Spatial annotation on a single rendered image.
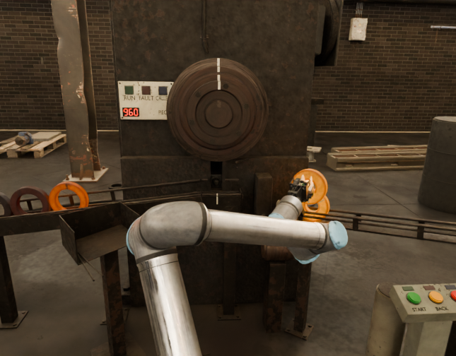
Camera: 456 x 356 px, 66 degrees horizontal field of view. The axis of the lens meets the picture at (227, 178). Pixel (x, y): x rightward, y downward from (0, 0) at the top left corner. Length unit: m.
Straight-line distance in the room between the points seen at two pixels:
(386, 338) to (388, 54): 7.61
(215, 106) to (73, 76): 3.01
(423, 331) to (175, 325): 0.81
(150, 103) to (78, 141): 2.76
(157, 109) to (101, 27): 6.29
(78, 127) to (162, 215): 3.60
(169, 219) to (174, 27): 1.11
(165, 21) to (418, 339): 1.62
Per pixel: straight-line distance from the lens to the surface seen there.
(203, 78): 1.59
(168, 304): 0.97
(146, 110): 1.78
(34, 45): 8.40
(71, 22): 4.40
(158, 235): 0.90
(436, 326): 1.40
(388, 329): 1.54
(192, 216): 0.88
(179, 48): 1.78
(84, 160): 4.51
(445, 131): 3.92
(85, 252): 1.54
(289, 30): 1.84
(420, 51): 9.09
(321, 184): 1.52
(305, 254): 1.29
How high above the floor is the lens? 1.30
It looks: 17 degrees down
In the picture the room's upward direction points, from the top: 1 degrees clockwise
